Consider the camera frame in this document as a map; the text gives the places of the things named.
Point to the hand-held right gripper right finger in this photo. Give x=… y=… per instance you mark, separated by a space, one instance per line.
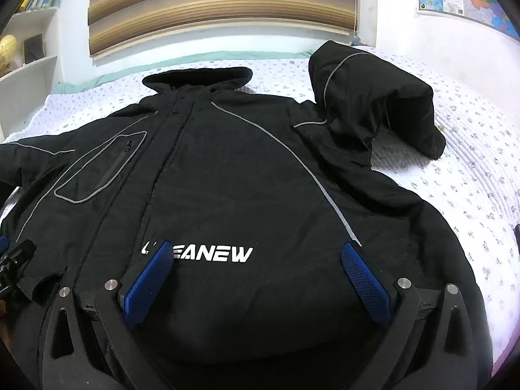
x=365 y=284

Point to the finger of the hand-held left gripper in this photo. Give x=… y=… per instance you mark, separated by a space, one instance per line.
x=16 y=266
x=2 y=239

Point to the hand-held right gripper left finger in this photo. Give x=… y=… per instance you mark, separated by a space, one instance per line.
x=143 y=282

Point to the black hooded jacket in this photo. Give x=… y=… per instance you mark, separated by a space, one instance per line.
x=227 y=178

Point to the white floral quilt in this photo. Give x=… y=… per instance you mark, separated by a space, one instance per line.
x=467 y=162

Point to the yellow round toy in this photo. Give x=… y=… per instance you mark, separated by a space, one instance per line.
x=8 y=52

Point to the dark small box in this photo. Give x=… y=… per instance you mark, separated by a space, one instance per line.
x=34 y=48

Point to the white wall shelf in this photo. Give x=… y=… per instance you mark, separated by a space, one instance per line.
x=32 y=85

